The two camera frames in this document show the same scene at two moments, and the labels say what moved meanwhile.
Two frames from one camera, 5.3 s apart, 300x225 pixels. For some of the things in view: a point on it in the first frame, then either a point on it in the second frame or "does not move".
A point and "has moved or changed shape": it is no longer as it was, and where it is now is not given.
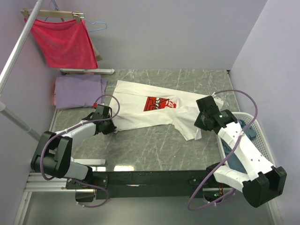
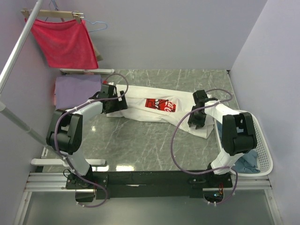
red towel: (66, 44) does not move
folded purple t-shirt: (78, 90) does not move
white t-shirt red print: (134, 104) has moved or changed shape
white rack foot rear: (97, 71) does not move
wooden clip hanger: (27, 13) does not move
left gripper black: (111, 128) to (122, 104)
